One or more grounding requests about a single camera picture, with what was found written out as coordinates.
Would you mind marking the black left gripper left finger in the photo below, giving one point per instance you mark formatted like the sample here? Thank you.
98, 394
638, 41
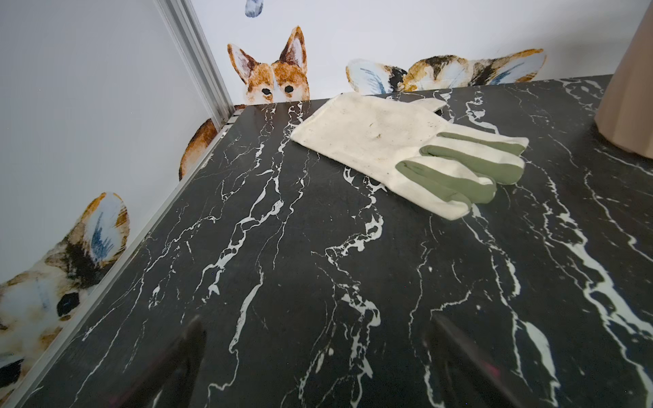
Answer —
171, 378

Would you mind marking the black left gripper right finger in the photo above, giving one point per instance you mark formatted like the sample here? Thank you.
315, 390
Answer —
468, 376

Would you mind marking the white and green work glove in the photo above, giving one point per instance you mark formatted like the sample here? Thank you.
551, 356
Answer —
440, 166

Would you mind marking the aluminium frame post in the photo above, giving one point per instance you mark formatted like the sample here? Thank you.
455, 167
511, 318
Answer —
182, 22

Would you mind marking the pink plant pot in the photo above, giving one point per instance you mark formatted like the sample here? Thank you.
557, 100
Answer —
624, 117

